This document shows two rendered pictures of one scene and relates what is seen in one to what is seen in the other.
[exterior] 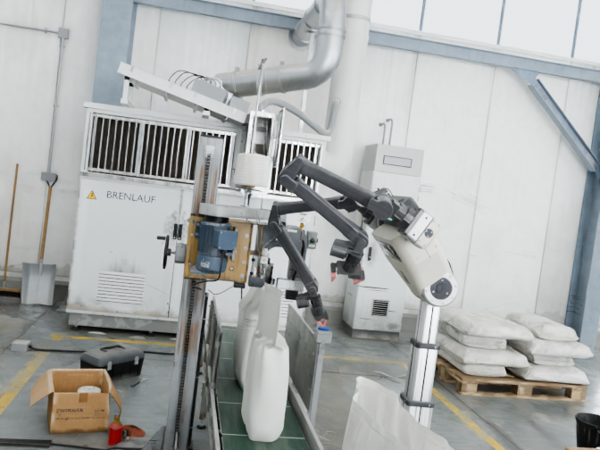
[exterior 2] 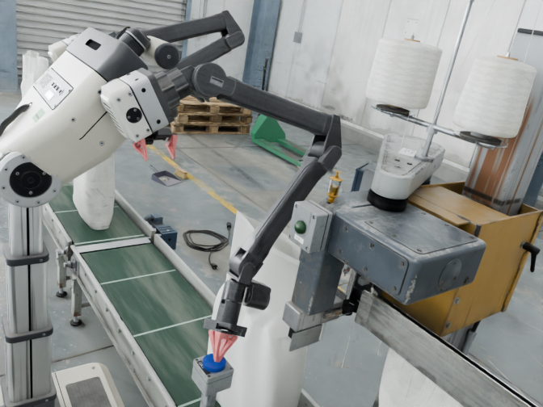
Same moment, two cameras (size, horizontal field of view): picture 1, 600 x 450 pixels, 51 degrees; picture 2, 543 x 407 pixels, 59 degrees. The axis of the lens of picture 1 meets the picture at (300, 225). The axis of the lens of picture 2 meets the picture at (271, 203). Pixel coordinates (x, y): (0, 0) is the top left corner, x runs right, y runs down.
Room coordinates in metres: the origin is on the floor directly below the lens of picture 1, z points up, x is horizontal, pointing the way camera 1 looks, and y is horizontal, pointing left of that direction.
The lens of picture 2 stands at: (4.12, -0.62, 1.69)
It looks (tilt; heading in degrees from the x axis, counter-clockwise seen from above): 21 degrees down; 150
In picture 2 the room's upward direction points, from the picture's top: 10 degrees clockwise
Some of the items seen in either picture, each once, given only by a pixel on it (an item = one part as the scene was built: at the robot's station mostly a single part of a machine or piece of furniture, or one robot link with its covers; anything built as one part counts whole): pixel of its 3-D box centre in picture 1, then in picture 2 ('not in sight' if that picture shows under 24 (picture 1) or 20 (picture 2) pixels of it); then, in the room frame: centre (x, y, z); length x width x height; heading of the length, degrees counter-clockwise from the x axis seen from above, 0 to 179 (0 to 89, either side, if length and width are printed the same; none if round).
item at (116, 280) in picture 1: (197, 226); not in sight; (6.43, 1.04, 1.05); 2.28 x 1.16 x 2.09; 100
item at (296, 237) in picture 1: (279, 247); (384, 268); (3.42, 0.09, 1.21); 0.30 x 0.25 x 0.30; 10
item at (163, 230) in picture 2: not in sight; (156, 229); (1.49, 0.11, 0.35); 0.30 x 0.15 x 0.15; 10
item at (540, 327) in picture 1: (539, 326); not in sight; (5.85, -2.34, 0.56); 0.67 x 0.43 x 0.15; 10
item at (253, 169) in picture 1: (252, 170); (402, 73); (3.12, 0.27, 1.61); 0.17 x 0.17 x 0.17
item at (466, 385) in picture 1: (500, 376); not in sight; (5.77, -2.02, 0.07); 1.20 x 0.82 x 0.14; 102
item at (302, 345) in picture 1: (298, 351); not in sight; (3.91, -0.09, 0.54); 1.05 x 0.02 x 0.41; 10
